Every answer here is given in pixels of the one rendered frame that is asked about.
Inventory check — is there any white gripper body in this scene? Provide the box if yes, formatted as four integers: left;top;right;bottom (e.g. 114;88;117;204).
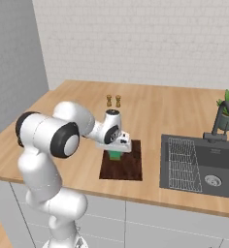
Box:
94;140;133;154

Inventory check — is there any green sponge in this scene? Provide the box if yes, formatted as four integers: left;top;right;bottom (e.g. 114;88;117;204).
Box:
108;150;123;162

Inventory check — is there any dark brown cutting board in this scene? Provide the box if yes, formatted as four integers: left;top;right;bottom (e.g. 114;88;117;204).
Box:
99;139;144;182

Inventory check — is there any light grey drawer front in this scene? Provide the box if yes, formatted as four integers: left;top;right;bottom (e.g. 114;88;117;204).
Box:
124;200;229;242
10;182;127;225
21;211;127;248

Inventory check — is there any dark grey sink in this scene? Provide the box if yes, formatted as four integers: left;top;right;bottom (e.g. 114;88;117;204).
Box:
159;134;229;200

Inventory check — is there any dark grey tap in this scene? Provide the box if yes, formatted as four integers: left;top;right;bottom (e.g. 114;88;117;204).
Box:
202;100;229;144

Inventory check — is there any light grey cupboard door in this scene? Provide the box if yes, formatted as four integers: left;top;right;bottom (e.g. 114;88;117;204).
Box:
0;178;35;248

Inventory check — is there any white wire drying rack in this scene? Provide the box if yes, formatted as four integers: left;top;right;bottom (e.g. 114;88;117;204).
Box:
167;137;204;194

